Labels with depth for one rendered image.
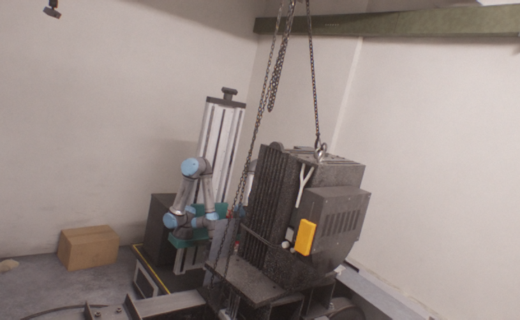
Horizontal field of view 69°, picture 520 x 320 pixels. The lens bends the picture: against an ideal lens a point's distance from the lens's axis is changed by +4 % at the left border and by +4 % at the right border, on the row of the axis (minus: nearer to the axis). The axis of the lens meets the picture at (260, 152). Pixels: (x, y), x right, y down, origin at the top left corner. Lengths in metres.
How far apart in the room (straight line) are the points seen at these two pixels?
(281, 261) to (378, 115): 1.54
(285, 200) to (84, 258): 2.29
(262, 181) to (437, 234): 1.31
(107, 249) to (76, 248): 0.28
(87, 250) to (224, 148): 1.60
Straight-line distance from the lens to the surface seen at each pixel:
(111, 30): 3.74
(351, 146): 3.24
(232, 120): 2.97
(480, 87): 2.79
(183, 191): 2.59
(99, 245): 3.81
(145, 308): 2.23
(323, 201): 1.79
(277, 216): 2.07
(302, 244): 1.85
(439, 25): 2.84
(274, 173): 2.07
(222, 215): 3.12
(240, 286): 2.05
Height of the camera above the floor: 1.92
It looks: 10 degrees down
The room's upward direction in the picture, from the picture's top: 12 degrees clockwise
